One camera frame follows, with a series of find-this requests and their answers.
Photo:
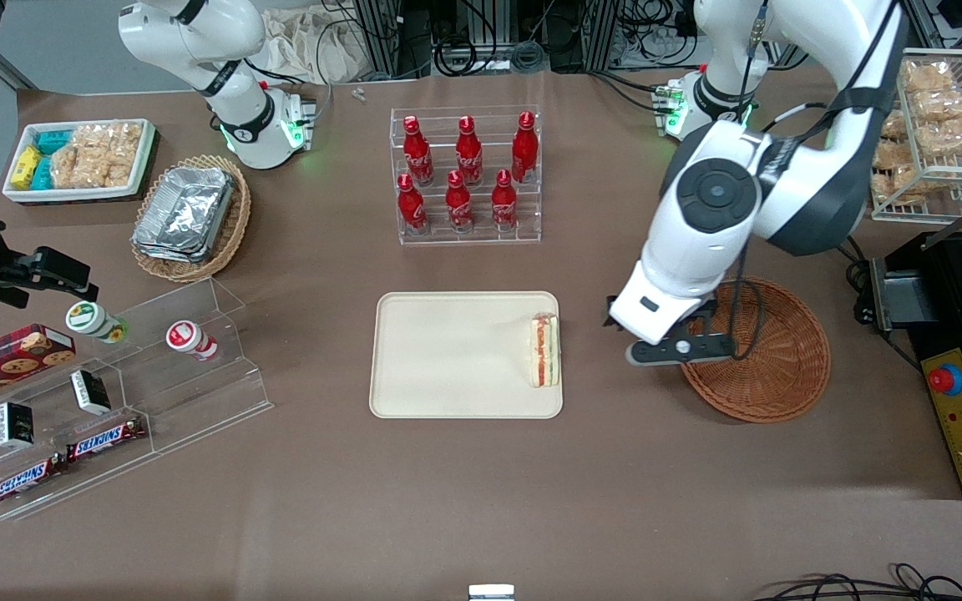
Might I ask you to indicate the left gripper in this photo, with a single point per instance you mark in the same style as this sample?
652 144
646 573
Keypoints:
609 320

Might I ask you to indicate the triangle sandwich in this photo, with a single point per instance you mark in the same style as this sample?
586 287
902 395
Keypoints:
544 351

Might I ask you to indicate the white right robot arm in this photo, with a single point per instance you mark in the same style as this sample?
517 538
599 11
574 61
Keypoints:
197 33

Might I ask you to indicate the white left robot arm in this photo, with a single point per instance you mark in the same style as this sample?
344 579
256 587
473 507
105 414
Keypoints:
832 50

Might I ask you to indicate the aluminium foil tray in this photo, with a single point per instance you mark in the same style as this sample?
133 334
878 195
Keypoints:
184 209

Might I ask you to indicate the brown round wicker basket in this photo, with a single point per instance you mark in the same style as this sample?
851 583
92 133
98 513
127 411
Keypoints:
782 367

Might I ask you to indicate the light oval wicker basket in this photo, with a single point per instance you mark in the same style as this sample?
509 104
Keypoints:
235 225

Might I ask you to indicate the beige rectangular tray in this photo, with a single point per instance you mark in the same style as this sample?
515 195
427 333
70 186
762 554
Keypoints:
448 359

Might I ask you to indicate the green lid yoghurt cup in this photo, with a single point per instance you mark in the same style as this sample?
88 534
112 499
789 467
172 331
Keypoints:
93 321

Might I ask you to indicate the white rectangular plastic bin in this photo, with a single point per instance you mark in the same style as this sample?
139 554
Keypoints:
72 195

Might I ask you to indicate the red plaid cookie box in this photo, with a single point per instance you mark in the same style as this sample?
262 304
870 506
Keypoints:
9 359

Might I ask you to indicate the clear bag of crackers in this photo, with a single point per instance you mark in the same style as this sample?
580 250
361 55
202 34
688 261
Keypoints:
928 77
84 171
894 157
944 106
895 125
953 138
113 140

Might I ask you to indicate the small teal box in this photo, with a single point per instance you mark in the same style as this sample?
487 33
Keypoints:
43 174
53 141

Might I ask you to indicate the small black white box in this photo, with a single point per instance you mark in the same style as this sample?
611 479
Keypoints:
15 424
90 392

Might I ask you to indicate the small yellow box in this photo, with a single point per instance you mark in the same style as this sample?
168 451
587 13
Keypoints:
26 167

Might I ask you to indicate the red lid yoghurt cup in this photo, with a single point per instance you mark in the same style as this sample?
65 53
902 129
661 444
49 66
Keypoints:
189 338

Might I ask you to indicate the clear acrylic bottle rack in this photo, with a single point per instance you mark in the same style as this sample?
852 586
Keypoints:
531 225

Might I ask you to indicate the Snickers chocolate bar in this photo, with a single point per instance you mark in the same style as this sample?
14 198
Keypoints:
26 482
105 439

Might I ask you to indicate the clear acrylic stepped stand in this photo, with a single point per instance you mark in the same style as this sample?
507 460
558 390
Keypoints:
197 401

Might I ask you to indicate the red cola bottle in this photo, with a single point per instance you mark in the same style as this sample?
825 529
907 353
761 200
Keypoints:
459 207
412 209
524 154
418 159
469 159
503 205

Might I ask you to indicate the grey metal box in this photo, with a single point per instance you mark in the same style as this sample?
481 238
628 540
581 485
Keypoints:
903 300

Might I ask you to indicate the black machine housing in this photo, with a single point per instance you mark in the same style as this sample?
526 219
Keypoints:
949 317

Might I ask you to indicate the red emergency stop button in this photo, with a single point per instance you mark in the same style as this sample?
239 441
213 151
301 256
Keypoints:
946 380

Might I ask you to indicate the small white silver object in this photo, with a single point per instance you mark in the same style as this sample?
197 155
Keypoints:
491 593

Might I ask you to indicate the beige crumpled cloth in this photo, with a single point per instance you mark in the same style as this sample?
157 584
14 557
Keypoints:
306 42

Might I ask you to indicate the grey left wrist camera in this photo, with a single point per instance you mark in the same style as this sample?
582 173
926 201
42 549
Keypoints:
681 349

